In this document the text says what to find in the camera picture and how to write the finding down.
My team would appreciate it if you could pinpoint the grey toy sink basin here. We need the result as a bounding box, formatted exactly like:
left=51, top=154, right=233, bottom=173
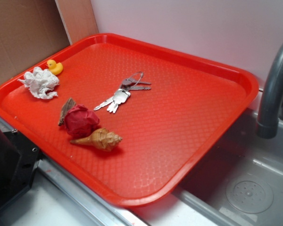
left=134, top=110, right=283, bottom=226

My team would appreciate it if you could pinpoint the silver key bunch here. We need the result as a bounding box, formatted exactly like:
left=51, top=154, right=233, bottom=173
left=93, top=72, right=151, bottom=113

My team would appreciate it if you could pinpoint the brown cardboard panel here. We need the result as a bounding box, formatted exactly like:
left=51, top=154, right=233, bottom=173
left=0, top=0, right=98, bottom=85

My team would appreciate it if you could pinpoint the yellow rubber duck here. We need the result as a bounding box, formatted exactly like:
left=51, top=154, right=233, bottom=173
left=47, top=59, right=64, bottom=75

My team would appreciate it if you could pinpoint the red plastic tray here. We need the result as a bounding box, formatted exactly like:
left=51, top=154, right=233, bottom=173
left=0, top=34, right=259, bottom=207

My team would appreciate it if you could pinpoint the tan conch seashell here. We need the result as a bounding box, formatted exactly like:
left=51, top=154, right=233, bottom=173
left=70, top=128, right=123, bottom=152

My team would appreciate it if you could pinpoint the crumpled red paper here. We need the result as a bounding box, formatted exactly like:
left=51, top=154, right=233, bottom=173
left=64, top=105, right=100, bottom=137

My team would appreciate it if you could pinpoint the grey curved faucet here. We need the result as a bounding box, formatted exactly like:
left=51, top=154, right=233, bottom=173
left=256, top=44, right=283, bottom=139

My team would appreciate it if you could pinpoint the crumpled white paper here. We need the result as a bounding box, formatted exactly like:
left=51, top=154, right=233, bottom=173
left=17, top=67, right=59, bottom=100

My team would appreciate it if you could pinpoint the brown wood bark piece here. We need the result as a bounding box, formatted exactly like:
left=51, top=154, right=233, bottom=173
left=58, top=97, right=76, bottom=126

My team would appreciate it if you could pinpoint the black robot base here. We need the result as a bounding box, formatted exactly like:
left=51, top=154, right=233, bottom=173
left=0, top=129, right=41, bottom=211

